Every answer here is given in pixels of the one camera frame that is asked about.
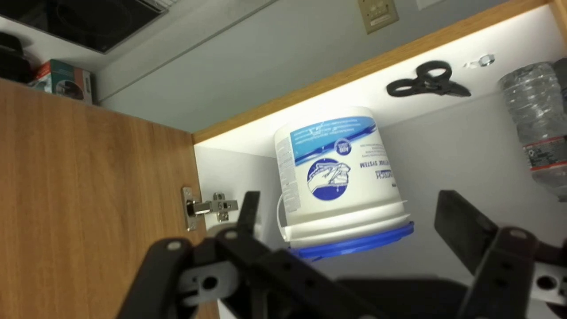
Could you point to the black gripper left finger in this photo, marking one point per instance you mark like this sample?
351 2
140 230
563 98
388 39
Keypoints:
195 277

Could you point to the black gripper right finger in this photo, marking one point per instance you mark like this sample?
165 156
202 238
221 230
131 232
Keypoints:
507 271

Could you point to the wooden cabinet door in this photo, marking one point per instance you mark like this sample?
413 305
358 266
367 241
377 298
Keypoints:
88 188

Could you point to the metal door hinge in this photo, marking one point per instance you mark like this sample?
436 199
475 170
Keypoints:
209 206

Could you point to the clear plastic bottle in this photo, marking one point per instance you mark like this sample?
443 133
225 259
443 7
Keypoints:
540 129

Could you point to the white blue wipes tub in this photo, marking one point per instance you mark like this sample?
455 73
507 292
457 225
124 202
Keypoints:
336 177

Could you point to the black scissors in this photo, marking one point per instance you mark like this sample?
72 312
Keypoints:
425 82

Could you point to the green and white box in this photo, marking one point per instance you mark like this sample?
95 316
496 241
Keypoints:
62 80

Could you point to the black cooktop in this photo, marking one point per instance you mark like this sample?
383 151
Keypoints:
99 20

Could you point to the wooden wall cabinet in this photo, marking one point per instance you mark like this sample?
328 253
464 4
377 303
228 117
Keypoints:
448 147

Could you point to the beige wall switch plate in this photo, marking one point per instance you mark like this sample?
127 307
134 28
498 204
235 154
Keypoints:
377 14

